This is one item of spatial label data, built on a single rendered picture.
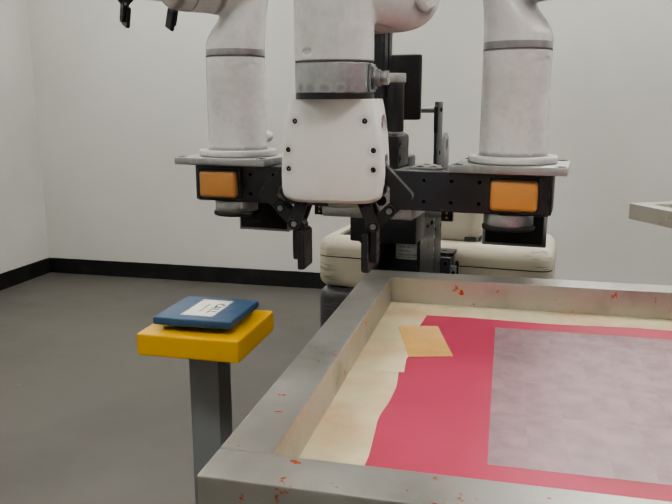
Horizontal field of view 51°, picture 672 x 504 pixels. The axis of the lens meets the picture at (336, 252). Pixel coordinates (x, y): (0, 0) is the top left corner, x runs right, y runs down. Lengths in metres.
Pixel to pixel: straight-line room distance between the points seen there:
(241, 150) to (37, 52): 4.43
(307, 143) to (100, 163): 4.63
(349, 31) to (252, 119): 0.51
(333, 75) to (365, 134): 0.06
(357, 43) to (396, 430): 0.34
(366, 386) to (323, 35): 0.33
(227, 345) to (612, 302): 0.48
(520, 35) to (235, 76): 0.43
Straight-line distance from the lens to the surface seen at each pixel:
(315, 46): 0.66
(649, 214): 1.76
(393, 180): 0.68
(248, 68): 1.14
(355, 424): 0.61
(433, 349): 0.79
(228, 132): 1.14
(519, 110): 1.01
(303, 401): 0.57
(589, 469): 0.57
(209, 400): 0.92
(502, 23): 1.02
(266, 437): 0.51
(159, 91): 5.02
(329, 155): 0.67
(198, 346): 0.84
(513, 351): 0.80
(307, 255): 0.71
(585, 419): 0.65
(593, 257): 4.59
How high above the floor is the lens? 1.22
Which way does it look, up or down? 12 degrees down
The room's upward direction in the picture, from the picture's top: straight up
